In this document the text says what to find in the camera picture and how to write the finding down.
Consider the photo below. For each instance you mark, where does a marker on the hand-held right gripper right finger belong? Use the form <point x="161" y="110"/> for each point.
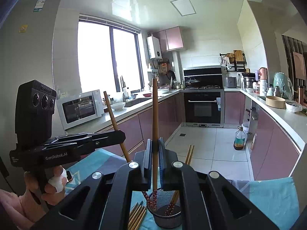
<point x="162" y="165"/>

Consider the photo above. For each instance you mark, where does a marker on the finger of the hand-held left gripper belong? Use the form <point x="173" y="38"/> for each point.
<point x="105" y="140"/>
<point x="69" y="139"/>

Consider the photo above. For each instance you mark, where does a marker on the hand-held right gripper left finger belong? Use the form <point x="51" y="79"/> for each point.
<point x="148" y="167"/>

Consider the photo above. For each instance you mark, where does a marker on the bunch of wooden chopsticks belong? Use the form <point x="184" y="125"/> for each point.
<point x="136" y="216"/>

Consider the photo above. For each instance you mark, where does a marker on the dark brown wooden chopstick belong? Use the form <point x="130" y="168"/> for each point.
<point x="155" y="112"/>

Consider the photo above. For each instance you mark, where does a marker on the black mesh cup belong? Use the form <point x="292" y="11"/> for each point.
<point x="168" y="221"/>

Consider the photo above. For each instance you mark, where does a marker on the person's left hand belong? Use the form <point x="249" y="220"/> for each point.
<point x="57" y="183"/>

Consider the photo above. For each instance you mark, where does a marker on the white microwave oven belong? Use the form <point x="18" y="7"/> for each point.
<point x="79" y="109"/>

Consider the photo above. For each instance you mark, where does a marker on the white bowl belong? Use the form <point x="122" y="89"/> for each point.
<point x="118" y="106"/>

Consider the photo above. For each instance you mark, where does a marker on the pink lower kitchen cabinet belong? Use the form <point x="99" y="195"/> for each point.
<point x="148" y="119"/>
<point x="234" y="107"/>
<point x="271" y="143"/>

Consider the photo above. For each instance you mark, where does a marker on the grey refrigerator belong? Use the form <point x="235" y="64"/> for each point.
<point x="31" y="52"/>

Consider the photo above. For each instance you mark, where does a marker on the black built-in oven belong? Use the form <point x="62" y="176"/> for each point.
<point x="202" y="107"/>

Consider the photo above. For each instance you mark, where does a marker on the cooking oil bottle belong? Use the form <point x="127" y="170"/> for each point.
<point x="239" y="140"/>

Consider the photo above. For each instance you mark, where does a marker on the kitchen window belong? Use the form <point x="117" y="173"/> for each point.
<point x="96" y="57"/>

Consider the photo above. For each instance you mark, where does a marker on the pot with glass lid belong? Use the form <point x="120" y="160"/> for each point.
<point x="191" y="82"/>

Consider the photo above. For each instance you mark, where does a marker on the black hanging pan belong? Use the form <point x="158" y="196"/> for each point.
<point x="170" y="74"/>

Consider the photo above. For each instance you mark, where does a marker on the white bucket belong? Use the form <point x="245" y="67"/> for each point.
<point x="245" y="128"/>

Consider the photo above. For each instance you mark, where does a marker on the black range hood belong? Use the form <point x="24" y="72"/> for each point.
<point x="203" y="73"/>

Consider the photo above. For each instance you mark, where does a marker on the white water heater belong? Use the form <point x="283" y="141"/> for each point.
<point x="154" y="48"/>

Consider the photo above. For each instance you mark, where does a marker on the silver countertop appliance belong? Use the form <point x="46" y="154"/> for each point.
<point x="230" y="82"/>

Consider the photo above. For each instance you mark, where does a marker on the blue and purple tablecloth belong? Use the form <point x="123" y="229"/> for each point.
<point x="271" y="201"/>

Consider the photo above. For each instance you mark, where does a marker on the pink upper cabinet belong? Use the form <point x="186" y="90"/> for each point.
<point x="171" y="38"/>

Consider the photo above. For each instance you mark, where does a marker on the round beige box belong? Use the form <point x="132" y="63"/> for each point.
<point x="275" y="102"/>

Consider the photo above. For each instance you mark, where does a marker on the wooden cutting board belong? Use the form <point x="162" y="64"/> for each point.
<point x="238" y="55"/>

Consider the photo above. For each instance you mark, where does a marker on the bowl with plastic wrap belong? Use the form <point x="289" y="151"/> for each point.
<point x="293" y="107"/>

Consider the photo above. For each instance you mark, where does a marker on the green plastic bag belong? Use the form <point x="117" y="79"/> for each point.
<point x="281" y="82"/>

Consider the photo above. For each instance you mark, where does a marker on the ceiling light panel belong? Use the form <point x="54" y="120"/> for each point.
<point x="183" y="6"/>

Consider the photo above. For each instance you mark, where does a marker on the copper thermos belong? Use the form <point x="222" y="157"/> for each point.
<point x="301" y="90"/>

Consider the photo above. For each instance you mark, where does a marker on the dark striped curtain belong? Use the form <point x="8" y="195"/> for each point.
<point x="291" y="57"/>

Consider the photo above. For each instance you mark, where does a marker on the black wall rack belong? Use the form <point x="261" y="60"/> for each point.
<point x="239" y="64"/>

